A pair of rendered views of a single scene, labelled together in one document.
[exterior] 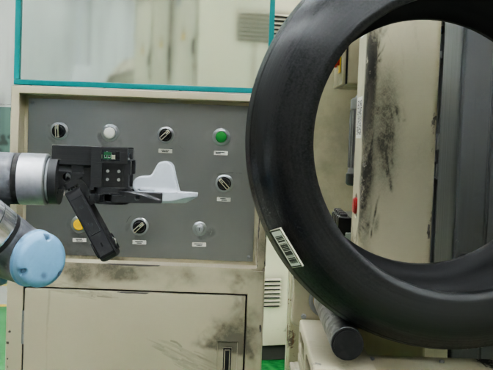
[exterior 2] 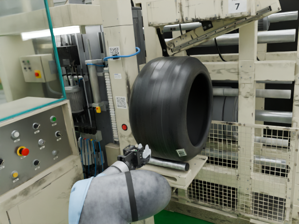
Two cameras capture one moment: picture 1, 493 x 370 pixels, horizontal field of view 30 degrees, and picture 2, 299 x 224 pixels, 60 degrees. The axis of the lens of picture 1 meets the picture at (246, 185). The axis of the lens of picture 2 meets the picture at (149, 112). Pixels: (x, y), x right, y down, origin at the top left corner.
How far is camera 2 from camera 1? 1.31 m
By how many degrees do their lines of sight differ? 59
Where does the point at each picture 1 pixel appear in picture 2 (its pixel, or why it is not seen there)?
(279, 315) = not seen: outside the picture
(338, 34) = (186, 93)
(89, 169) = (132, 158)
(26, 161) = (122, 168)
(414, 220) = not seen: hidden behind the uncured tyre
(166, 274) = (54, 173)
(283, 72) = (178, 107)
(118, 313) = (43, 196)
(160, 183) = (147, 151)
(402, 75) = not seen: hidden behind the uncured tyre
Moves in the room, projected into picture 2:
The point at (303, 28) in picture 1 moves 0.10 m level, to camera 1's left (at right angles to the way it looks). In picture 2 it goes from (179, 94) to (169, 100)
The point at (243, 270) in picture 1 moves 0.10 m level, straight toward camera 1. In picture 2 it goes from (74, 158) to (86, 161)
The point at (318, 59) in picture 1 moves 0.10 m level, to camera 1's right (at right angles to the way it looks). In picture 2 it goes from (184, 101) to (192, 96)
